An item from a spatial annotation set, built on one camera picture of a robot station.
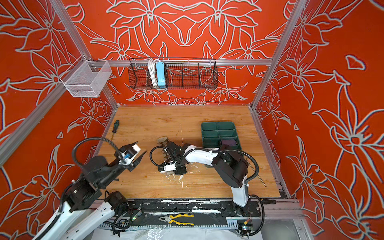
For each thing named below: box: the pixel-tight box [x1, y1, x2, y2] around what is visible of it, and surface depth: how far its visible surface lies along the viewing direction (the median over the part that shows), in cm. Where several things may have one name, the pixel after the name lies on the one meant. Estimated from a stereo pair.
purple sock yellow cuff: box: [221, 139, 237, 146], surface depth 94 cm
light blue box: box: [156, 62, 166, 89], surface depth 91 cm
